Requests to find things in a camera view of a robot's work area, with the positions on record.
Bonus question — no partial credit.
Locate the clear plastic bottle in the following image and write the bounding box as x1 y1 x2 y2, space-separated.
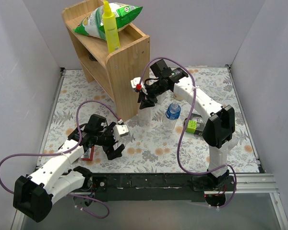
138 108 151 127

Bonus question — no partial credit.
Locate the blue label water bottle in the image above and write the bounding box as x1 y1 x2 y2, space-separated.
162 102 181 131

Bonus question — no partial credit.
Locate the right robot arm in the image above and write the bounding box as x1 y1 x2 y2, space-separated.
131 57 236 190

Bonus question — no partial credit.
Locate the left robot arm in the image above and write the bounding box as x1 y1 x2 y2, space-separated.
13 114 129 222

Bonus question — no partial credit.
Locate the white bottle black cap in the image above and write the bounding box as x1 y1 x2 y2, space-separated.
157 92 167 104

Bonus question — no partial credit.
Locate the beige soap pump bottle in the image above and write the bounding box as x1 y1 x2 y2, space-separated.
173 93 184 101

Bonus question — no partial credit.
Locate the yellow squeeze bottle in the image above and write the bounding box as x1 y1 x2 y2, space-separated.
102 0 120 53

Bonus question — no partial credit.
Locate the red white snack packet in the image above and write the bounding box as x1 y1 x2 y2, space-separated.
81 146 95 161

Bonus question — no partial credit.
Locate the wooden shelf unit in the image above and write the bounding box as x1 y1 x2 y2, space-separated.
62 0 150 120

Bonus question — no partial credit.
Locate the green black product box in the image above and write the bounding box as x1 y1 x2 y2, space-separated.
185 114 205 136

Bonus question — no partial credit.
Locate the green chip bag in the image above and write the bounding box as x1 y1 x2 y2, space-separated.
73 2 143 40

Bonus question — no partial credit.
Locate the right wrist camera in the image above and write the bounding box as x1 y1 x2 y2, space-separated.
130 77 145 92

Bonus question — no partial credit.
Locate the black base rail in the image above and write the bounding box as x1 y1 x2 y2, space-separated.
25 171 238 204

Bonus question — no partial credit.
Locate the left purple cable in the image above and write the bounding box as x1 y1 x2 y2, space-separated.
0 100 123 219

